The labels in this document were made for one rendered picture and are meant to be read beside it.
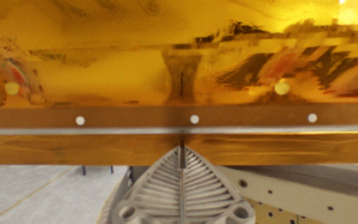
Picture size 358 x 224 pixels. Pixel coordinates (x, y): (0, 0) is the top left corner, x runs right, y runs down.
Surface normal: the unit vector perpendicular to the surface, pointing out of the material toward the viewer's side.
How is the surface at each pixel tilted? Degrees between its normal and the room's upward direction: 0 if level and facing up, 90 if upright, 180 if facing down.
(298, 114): 90
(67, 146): 90
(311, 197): 90
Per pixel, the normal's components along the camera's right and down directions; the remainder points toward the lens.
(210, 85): -0.01, 0.71
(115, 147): -0.02, 0.11
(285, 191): -0.51, 0.10
